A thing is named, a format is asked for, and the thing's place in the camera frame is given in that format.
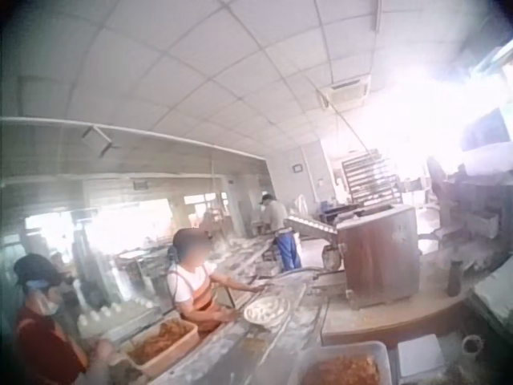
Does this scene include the conveyor of white dough balls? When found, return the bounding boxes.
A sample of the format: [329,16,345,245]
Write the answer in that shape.
[283,213,340,242]

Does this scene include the tall metal tray rack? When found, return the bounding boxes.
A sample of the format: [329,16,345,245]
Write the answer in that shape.
[341,150,404,205]

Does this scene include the round tray of white buns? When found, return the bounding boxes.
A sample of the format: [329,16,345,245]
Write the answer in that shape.
[243,295,292,326]

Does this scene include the ceiling air conditioner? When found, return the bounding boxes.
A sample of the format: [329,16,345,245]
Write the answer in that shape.
[325,76,370,106]

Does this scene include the low metal tray rack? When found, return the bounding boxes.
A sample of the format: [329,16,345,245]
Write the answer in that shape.
[115,247,169,286]

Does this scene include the white tub of orange filling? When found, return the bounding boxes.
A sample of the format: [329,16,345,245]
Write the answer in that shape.
[123,315,200,377]
[289,340,392,385]

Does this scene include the group of white dough pieces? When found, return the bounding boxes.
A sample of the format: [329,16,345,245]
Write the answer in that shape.
[76,298,156,328]

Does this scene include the grey metal machine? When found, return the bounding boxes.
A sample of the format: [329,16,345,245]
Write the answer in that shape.
[425,154,513,252]

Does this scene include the white square scale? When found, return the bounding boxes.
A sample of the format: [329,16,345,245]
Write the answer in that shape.
[397,334,446,379]

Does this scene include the small dark cup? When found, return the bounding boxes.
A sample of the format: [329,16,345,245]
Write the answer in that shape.
[461,335,483,356]

